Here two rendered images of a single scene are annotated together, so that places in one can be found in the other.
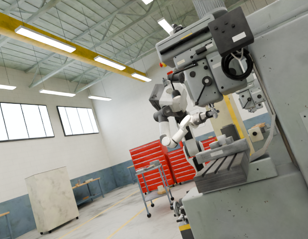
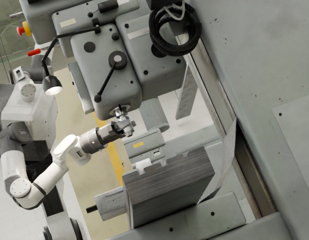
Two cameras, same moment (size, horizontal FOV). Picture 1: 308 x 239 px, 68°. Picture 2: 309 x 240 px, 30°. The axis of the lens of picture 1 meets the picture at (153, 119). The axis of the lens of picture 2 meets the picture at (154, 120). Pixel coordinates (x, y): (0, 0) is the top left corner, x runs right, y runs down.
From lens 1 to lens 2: 0.73 m
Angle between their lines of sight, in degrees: 31
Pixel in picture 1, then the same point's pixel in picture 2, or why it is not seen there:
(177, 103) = (43, 119)
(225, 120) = not seen: hidden behind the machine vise
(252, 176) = (204, 228)
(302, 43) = (268, 8)
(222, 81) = (146, 62)
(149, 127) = not seen: outside the picture
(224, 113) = not seen: hidden behind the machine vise
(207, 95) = (117, 86)
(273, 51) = (228, 15)
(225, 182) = (180, 178)
